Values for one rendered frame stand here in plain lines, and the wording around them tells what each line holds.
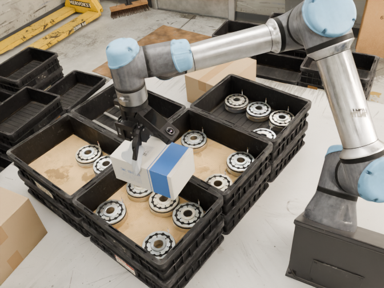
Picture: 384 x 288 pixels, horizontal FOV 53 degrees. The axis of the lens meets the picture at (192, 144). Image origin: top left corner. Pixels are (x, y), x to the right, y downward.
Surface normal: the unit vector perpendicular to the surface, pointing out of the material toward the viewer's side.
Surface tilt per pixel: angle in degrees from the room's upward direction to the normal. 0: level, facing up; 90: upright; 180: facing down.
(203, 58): 74
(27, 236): 90
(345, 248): 90
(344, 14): 46
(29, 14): 90
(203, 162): 0
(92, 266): 0
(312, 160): 0
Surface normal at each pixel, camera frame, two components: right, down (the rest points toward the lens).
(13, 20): 0.88, 0.26
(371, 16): -0.47, 0.43
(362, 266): -0.45, 0.62
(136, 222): -0.08, -0.74
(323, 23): 0.08, -0.05
